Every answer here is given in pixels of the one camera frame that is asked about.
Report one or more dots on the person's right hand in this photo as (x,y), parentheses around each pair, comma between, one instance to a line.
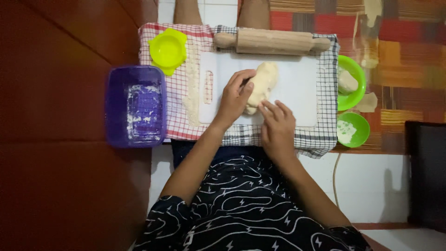
(278,134)

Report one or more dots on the person's left hand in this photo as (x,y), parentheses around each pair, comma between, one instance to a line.
(231,101)

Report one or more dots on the pale dough lump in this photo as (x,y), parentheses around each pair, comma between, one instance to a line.
(265,82)

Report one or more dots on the spilled flour strip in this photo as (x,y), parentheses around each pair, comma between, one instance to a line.
(191,90)

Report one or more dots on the black checked cloth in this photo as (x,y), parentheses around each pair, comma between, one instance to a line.
(325,136)

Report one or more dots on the white plastic cutting board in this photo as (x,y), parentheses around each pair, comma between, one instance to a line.
(299,90)

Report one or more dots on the person's dark blue shorts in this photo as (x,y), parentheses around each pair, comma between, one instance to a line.
(223,153)

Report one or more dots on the red checked cloth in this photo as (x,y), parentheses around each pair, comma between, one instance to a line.
(174,104)

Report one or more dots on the white flour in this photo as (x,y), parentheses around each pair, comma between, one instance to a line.
(345,131)

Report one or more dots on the wooden rolling pin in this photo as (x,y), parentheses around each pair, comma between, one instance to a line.
(271,41)

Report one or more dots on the yellow-green dumpling mould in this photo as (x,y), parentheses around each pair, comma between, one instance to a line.
(168,50)

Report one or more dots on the small green bowl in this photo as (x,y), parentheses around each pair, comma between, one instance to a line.
(362,127)

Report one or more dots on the small dough piece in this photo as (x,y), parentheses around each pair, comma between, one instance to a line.
(346,82)

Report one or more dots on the person's black patterned shirt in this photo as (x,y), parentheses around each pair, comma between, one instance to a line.
(251,216)

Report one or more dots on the person's right leg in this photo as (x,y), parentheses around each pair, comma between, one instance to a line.
(254,14)

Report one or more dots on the person's leg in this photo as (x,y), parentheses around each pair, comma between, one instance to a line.
(188,12)
(254,14)

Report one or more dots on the purple plastic container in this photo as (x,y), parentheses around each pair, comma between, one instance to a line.
(136,108)

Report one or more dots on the person's left leg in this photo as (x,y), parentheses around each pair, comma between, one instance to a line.
(188,12)

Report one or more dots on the large green bowl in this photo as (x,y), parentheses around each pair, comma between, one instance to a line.
(359,75)

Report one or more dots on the patchwork mat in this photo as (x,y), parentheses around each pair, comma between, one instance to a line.
(404,52)

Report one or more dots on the brown leather cushion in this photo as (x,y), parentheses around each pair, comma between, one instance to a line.
(62,139)

